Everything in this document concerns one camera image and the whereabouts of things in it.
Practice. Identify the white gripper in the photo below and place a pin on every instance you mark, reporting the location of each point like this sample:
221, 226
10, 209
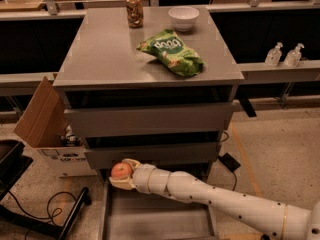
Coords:
141, 177

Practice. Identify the red apple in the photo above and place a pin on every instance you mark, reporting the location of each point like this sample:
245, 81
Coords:
121, 170

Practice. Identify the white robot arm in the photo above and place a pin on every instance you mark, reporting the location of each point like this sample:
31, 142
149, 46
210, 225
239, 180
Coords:
278, 220

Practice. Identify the grey open bottom drawer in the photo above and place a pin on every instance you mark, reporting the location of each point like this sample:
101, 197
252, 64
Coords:
131, 215

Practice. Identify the grey middle drawer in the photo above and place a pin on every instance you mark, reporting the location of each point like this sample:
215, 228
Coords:
171, 154

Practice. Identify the grey drawer cabinet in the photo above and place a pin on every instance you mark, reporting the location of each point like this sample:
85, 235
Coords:
104, 69

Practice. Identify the grey top drawer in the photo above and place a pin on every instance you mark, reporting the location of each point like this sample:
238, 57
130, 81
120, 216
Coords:
148, 120

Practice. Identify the cardboard box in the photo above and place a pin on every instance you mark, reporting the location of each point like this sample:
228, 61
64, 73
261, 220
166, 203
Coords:
45, 129

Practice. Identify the black power adapter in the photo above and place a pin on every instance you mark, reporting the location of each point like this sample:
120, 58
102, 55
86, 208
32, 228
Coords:
229, 162

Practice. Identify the green chip bag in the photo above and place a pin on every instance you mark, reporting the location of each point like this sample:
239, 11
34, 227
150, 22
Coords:
173, 53

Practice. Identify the white bowl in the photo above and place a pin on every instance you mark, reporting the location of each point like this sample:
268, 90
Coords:
183, 18

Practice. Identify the patterned drink can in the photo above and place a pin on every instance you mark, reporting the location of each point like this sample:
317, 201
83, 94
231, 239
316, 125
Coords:
134, 13

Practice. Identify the left sanitizer pump bottle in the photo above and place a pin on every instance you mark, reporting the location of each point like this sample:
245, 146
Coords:
274, 55

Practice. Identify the sanitizer pump bottle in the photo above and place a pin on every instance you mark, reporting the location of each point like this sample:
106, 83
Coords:
293, 56
274, 55

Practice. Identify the right sanitizer pump bottle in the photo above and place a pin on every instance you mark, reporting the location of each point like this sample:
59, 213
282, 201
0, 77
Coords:
293, 56

